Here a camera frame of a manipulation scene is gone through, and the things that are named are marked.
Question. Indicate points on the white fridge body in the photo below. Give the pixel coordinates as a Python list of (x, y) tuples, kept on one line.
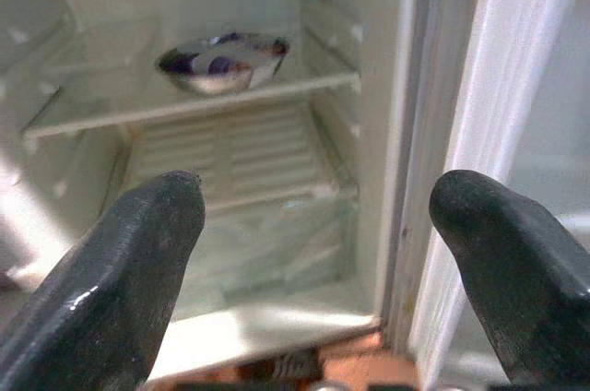
[(382, 133)]

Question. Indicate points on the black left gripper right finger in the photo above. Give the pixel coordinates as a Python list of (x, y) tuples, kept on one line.
[(521, 280)]

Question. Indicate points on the clear crisper drawer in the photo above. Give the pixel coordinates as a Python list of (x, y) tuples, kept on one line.
[(276, 252)]

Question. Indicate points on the shiny patterned bowl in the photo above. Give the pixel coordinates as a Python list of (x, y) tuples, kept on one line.
[(221, 82)]

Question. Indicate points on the glass crisper cover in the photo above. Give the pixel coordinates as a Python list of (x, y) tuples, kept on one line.
[(286, 195)]

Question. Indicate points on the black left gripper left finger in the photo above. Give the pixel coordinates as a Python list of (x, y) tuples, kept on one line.
[(101, 299)]

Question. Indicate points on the glass fridge shelf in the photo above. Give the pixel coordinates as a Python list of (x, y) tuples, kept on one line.
[(115, 100)]

